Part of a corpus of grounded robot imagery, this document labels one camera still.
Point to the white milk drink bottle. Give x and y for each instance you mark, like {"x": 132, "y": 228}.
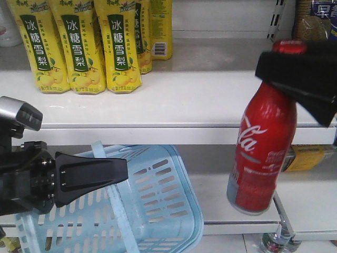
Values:
{"x": 10, "y": 35}

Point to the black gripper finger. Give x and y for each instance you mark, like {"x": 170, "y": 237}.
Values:
{"x": 306, "y": 72}
{"x": 76, "y": 176}

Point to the white shelf unit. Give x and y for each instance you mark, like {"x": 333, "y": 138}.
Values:
{"x": 194, "y": 100}

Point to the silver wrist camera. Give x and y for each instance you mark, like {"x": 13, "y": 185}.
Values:
{"x": 15, "y": 112}

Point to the red aluminium coke bottle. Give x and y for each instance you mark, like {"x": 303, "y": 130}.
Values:
{"x": 267, "y": 128}

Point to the light blue plastic basket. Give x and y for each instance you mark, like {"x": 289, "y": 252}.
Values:
{"x": 154, "y": 210}

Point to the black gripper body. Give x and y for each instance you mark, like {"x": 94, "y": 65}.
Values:
{"x": 27, "y": 178}

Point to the biscuit packet blue label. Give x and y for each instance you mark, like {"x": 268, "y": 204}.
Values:
{"x": 315, "y": 21}

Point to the boxed snack yellow label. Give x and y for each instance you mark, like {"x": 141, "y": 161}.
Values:
{"x": 303, "y": 157}

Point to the clear glass jar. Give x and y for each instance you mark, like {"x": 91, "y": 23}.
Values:
{"x": 283, "y": 242}

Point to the yellow pear drink bottle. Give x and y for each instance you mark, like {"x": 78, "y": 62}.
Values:
{"x": 161, "y": 30}
{"x": 79, "y": 32}
{"x": 42, "y": 42}
{"x": 143, "y": 36}
{"x": 117, "y": 23}

